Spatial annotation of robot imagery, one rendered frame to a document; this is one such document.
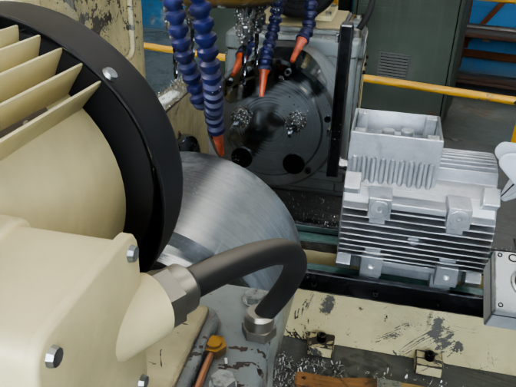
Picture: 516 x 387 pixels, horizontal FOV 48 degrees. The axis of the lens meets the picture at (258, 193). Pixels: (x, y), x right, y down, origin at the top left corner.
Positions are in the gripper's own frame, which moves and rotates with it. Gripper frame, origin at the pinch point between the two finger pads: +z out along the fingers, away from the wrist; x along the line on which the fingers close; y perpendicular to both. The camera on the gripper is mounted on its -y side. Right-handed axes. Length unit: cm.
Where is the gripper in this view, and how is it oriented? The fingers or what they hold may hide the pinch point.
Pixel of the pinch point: (513, 195)
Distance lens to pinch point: 80.9
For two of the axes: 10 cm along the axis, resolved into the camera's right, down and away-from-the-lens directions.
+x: -2.2, 4.4, -8.7
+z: -5.1, 7.1, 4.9
